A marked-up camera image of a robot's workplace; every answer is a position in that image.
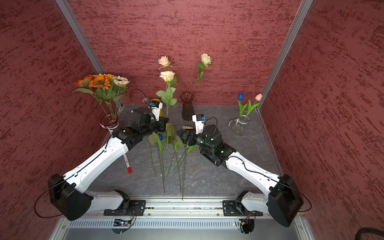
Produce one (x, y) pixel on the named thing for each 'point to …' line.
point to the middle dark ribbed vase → (187, 110)
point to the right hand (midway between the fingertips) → (180, 134)
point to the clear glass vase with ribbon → (240, 123)
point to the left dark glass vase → (109, 121)
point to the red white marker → (129, 170)
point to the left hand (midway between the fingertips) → (167, 120)
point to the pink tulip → (258, 97)
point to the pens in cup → (146, 100)
